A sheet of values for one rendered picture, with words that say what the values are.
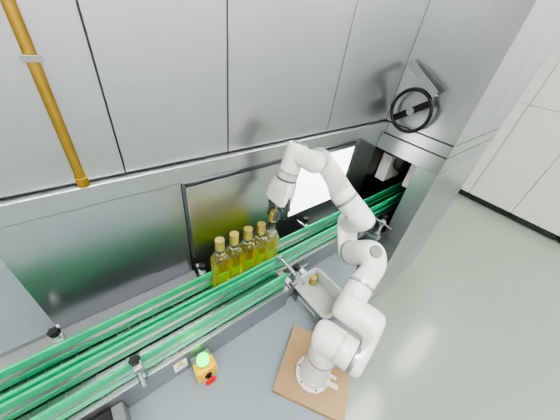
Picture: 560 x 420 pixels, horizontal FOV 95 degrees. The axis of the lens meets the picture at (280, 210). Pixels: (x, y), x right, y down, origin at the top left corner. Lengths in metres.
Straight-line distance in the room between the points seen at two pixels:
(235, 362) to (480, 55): 1.54
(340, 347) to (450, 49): 1.27
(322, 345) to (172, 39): 0.89
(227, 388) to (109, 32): 1.07
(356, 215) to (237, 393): 0.74
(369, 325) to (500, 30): 1.18
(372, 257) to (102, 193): 0.80
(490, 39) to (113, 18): 1.28
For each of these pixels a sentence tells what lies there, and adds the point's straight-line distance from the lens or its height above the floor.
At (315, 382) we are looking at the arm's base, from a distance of 1.05.
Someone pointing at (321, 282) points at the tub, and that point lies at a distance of 1.32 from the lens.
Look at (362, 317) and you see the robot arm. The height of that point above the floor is 1.12.
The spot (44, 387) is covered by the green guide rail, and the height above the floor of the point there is 0.95.
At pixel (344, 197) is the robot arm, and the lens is 0.87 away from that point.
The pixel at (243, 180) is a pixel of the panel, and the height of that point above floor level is 1.29.
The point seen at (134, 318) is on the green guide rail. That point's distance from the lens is 1.08.
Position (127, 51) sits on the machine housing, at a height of 1.69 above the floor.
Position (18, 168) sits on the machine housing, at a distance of 0.82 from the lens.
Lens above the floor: 1.80
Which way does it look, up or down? 37 degrees down
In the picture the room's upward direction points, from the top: 8 degrees clockwise
